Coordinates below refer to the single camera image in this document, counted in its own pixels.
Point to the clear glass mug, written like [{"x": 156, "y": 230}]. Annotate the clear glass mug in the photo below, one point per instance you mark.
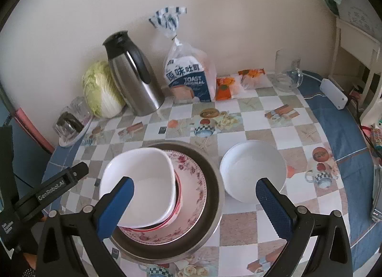
[{"x": 289, "y": 81}]

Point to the white wooden side table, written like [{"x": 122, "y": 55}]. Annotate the white wooden side table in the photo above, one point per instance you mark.
[{"x": 355, "y": 41}]

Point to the bag of toast bread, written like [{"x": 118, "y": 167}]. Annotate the bag of toast bread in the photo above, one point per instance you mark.
[{"x": 191, "y": 76}]

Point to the grey metal object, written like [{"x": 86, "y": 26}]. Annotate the grey metal object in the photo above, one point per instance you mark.
[{"x": 377, "y": 193}]

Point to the clear drinking glass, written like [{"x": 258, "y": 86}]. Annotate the clear drinking glass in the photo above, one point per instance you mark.
[{"x": 79, "y": 106}]

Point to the dark banded drinking glass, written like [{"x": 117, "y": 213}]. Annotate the dark banded drinking glass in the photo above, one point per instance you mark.
[{"x": 68, "y": 124}]

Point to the stainless steel thermos jug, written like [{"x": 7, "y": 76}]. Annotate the stainless steel thermos jug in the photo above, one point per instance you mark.
[{"x": 134, "y": 85}]

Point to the grey printed cushion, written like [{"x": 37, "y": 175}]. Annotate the grey printed cushion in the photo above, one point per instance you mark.
[{"x": 361, "y": 11}]

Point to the white power strip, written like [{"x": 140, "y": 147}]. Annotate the white power strip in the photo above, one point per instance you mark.
[{"x": 334, "y": 93}]

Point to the round pink floral plate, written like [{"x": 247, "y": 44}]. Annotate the round pink floral plate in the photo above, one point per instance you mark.
[{"x": 191, "y": 181}]

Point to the napa cabbage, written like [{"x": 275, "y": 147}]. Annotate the napa cabbage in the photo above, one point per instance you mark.
[{"x": 98, "y": 91}]

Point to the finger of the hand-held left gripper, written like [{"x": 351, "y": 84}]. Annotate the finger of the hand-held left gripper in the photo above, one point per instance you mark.
[{"x": 59, "y": 184}]

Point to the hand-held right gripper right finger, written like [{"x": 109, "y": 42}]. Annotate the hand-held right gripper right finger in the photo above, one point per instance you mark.
[{"x": 273, "y": 205}]

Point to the colourful printed packet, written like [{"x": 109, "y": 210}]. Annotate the colourful printed packet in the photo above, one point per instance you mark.
[{"x": 376, "y": 136}]

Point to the strawberry print bowl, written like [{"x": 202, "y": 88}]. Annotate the strawberry print bowl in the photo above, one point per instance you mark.
[{"x": 178, "y": 193}]

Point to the white rounded square bowl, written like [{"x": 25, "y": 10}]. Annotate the white rounded square bowl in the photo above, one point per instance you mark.
[{"x": 149, "y": 169}]

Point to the stainless steel basin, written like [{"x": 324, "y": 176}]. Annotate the stainless steel basin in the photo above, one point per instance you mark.
[{"x": 212, "y": 181}]

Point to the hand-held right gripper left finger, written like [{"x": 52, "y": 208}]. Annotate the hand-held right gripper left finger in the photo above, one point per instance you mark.
[{"x": 116, "y": 205}]

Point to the white bowl red flower print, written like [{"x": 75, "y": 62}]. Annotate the white bowl red flower print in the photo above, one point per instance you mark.
[{"x": 250, "y": 166}]

